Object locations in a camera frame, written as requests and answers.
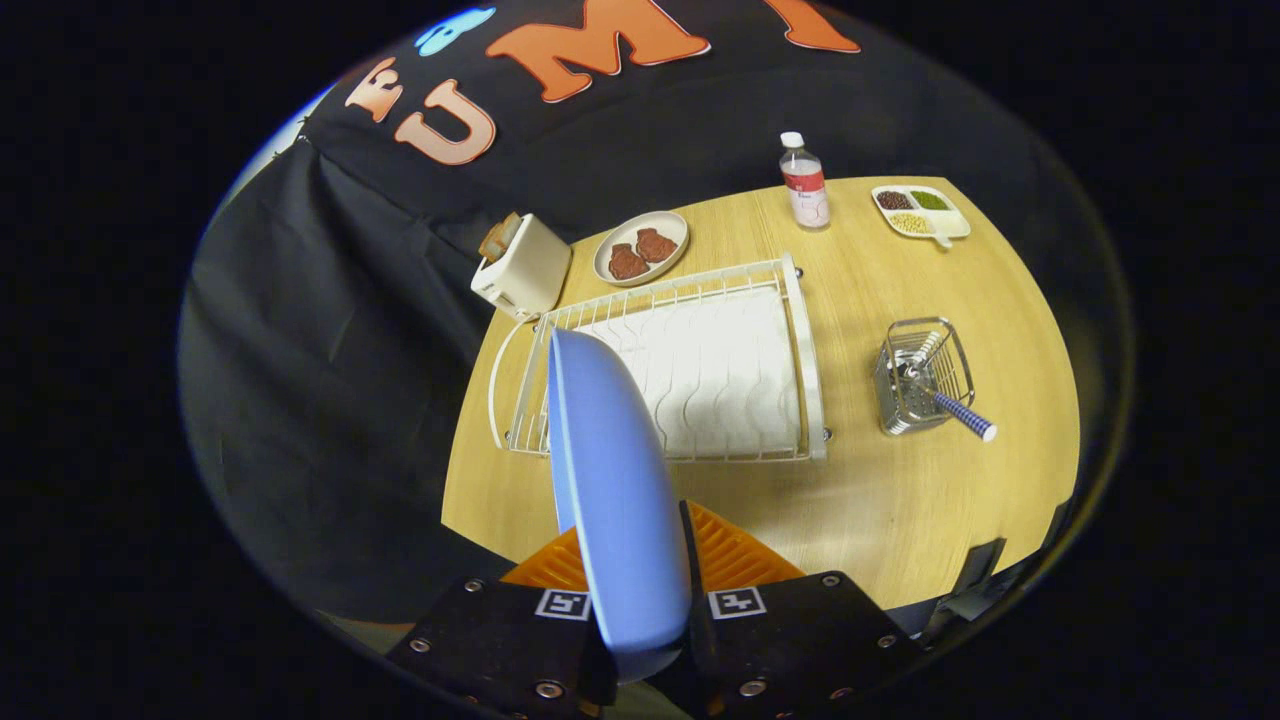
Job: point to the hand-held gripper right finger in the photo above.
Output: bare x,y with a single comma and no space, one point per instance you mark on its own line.
693,555

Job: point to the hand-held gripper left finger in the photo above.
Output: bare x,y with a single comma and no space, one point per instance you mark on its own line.
500,640

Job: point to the blue plate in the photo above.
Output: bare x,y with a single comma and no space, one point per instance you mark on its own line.
620,500

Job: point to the beige plate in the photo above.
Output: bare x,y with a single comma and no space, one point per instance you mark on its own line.
675,225

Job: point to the white divided dish with beans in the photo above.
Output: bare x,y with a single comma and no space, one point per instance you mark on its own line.
955,225

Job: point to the brown meat piece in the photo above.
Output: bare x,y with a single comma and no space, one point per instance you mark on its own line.
628,262
655,245

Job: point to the white toaster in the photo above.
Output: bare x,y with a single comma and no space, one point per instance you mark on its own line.
530,275

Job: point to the black backdrop cloth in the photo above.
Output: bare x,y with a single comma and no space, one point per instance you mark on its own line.
330,350

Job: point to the toast slice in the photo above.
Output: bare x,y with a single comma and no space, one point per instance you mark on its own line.
497,240

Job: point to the clear bottle with red label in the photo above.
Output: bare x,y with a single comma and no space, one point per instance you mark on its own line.
805,190

